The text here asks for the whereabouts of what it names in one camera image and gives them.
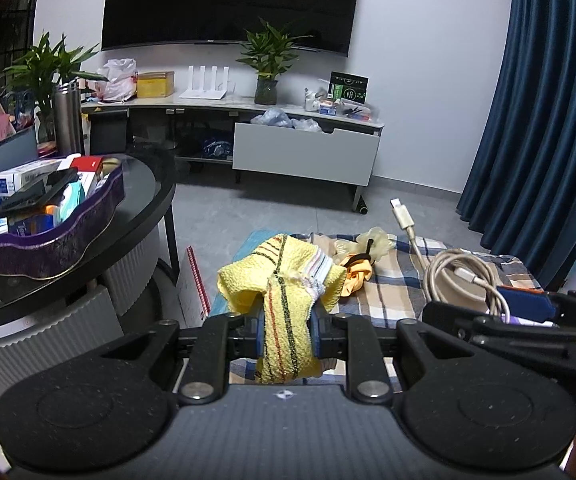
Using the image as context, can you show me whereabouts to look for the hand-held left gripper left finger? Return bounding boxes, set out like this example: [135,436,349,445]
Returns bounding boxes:
[100,310,265,407]

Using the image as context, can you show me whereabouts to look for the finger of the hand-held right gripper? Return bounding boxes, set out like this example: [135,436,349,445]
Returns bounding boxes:
[496,286,576,328]
[422,301,576,411]

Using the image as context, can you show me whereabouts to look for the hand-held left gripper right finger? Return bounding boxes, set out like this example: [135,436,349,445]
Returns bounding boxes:
[313,305,468,405]

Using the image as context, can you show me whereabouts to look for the yellow striped cloth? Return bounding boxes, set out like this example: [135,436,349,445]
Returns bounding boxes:
[217,233,349,386]

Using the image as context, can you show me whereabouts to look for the white charging cable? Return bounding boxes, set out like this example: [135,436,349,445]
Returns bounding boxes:
[390,197,511,323]

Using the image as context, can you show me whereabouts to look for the orange cloth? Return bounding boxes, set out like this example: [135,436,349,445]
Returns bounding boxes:
[338,252,375,301]

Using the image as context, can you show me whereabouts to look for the plaid blanket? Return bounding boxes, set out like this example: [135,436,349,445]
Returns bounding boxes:
[228,230,543,386]

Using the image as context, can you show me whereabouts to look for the pale yellow crumpled cloth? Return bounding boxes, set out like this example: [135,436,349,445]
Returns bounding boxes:
[333,226,397,266]

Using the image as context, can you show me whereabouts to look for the grey ribbed stool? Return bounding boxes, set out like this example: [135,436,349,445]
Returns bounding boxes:
[0,285,126,401]
[103,220,166,318]

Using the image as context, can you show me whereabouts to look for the round black table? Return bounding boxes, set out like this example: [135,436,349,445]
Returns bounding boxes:
[0,142,179,341]

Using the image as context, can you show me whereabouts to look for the grey open drawer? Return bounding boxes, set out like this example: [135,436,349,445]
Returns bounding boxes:
[232,121,381,188]

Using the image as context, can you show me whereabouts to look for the blue bag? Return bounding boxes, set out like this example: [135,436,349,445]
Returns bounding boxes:
[202,139,233,160]

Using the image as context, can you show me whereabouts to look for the blue curtain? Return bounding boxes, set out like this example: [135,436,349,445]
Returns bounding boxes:
[455,0,576,293]

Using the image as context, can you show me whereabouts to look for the clear plastic bags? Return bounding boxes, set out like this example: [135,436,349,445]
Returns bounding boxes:
[250,107,323,133]

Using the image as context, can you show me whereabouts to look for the purple tray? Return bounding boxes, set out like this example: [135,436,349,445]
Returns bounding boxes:
[0,155,126,281]

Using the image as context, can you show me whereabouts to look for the teal packet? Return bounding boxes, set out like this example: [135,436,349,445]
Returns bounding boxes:
[60,182,89,221]

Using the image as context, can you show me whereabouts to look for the pile of small packets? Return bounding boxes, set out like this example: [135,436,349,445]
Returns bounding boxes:
[304,87,377,122]

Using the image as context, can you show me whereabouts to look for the grey television stand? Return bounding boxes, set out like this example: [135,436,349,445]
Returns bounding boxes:
[82,95,386,213]

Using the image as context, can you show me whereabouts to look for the red box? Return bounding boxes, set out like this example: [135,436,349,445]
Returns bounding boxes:
[70,156,105,176]

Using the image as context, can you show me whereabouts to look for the plant in dark vase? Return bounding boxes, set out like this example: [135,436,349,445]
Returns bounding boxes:
[238,17,313,107]

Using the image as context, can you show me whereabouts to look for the white router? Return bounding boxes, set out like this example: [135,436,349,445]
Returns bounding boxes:
[179,65,231,101]

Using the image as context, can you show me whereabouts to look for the black green box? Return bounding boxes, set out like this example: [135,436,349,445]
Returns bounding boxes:
[329,71,370,106]

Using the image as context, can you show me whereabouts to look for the black case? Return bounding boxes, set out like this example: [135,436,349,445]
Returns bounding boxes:
[0,167,79,221]

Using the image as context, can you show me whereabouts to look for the yellow box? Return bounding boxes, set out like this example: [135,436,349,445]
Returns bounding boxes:
[136,71,175,98]

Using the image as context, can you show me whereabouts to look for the white blue medicine box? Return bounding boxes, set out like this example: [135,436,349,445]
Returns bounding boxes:
[0,159,64,196]

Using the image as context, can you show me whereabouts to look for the steel thermos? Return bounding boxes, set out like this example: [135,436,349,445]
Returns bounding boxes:
[53,80,85,157]

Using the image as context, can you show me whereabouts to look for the white plastic bag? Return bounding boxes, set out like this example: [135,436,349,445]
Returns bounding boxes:
[97,58,138,102]

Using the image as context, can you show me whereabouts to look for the grey panel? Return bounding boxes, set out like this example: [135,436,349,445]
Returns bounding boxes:
[0,126,39,171]

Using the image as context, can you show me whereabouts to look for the large green potted plant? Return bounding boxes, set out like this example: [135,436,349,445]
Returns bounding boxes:
[0,30,111,143]

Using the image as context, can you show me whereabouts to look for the black television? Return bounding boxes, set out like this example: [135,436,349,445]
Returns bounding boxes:
[100,0,363,58]

